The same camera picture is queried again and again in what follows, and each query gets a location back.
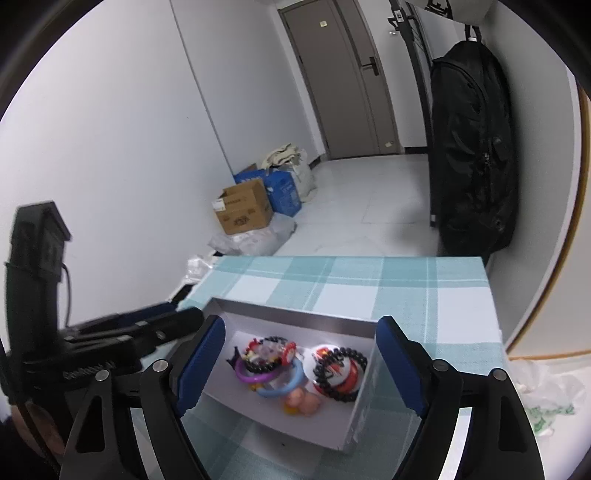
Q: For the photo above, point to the white cardboard box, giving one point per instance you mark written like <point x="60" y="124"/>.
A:
<point x="231" y="392"/>

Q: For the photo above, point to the black backpack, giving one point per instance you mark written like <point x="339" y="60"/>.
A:
<point x="471" y="161"/>

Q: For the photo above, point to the person's left hand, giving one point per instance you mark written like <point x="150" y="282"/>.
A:
<point x="39" y="431"/>

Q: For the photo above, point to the red round badge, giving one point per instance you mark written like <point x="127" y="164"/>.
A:
<point x="346" y="374"/>

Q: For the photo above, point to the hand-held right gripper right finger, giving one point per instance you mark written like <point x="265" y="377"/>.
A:
<point x="399" y="364"/>

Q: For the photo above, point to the black metal rack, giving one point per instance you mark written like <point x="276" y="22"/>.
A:
<point x="418" y="69"/>

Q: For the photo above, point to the teal plaid tablecloth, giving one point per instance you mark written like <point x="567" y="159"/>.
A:
<point x="369" y="286"/>

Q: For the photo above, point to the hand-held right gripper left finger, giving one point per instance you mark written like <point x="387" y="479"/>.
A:
<point x="203" y="360"/>

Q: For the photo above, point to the black hair clip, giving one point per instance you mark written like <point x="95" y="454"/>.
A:
<point x="235" y="357"/>

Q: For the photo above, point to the brown cardboard box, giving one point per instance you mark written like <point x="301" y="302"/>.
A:
<point x="244" y="212"/>

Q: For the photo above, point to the small pale figure charm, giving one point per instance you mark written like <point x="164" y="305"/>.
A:
<point x="304" y="402"/>

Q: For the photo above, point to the small clear plastic bag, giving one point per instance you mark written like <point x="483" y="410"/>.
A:
<point x="198" y="267"/>

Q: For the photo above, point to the white bag with black logo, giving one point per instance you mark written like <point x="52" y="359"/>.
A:
<point x="461" y="7"/>

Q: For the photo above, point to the white bag with green print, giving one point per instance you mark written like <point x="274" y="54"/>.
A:
<point x="545" y="392"/>

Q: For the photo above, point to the blue bangle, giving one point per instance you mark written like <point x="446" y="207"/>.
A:
<point x="295" y="378"/>

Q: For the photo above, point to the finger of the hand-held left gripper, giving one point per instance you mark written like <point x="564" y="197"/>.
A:
<point x="143" y="314"/>
<point x="171" y="325"/>

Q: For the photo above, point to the blue cardboard box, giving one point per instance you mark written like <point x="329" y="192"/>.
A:
<point x="286" y="194"/>

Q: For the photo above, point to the white canvas bag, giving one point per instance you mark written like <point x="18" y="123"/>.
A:
<point x="281" y="154"/>

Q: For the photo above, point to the grey door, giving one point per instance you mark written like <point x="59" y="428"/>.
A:
<point x="341" y="92"/>

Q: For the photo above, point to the large clear plastic bag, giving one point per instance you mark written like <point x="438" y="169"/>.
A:
<point x="258" y="240"/>

